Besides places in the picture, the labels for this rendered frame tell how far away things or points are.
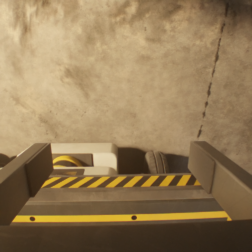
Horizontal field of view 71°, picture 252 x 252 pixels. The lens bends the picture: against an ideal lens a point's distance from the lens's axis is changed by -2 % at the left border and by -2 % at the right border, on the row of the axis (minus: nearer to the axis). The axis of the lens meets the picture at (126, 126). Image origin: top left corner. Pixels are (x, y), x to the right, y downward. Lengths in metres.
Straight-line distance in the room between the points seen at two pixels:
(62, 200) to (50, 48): 0.43
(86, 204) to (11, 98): 0.45
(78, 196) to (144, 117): 0.35
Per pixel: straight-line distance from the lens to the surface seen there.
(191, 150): 0.16
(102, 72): 0.56
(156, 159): 0.49
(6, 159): 0.67
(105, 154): 0.47
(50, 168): 0.17
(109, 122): 0.57
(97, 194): 0.29
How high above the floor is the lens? 0.56
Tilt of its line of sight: 75 degrees down
